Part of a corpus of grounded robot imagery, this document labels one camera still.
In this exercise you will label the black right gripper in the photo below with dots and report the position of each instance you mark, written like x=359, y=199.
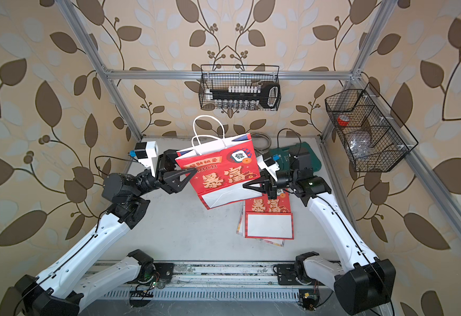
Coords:
x=264, y=188

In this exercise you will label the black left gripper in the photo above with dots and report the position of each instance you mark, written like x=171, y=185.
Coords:
x=166, y=180

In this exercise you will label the red paper bag front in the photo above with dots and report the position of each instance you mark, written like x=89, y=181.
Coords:
x=268, y=219

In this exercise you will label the red paper bag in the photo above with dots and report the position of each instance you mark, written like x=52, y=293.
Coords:
x=268, y=219
x=223, y=166

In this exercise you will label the floral painted paper bag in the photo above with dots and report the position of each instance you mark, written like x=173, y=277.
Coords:
x=240, y=231

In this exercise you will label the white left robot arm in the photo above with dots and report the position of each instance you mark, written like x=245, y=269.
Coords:
x=63, y=288

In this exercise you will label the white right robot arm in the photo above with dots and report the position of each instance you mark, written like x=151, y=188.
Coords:
x=360, y=280

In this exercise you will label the clear plastic bag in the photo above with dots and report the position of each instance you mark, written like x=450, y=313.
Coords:
x=359, y=143

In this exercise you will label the green plastic tool case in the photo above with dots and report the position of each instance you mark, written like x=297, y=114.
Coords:
x=284, y=155

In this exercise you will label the black socket set holder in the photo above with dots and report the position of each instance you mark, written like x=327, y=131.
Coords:
x=265, y=96

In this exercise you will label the red tape roll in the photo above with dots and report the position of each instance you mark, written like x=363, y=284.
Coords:
x=343, y=120

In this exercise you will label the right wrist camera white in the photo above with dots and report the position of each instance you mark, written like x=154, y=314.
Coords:
x=266, y=162

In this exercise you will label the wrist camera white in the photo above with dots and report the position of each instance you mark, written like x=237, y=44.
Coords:
x=146, y=154
x=266, y=162

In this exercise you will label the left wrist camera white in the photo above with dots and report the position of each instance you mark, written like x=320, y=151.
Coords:
x=146, y=154

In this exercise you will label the black wire basket back wall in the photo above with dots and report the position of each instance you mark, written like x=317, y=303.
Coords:
x=224, y=75

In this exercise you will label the black wire basket wall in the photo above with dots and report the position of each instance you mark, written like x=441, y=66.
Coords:
x=391, y=140
x=224, y=75

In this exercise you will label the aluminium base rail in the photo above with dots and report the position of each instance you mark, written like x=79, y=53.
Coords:
x=221, y=281

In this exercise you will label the black wire basket right wall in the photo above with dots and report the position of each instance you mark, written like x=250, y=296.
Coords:
x=391, y=140

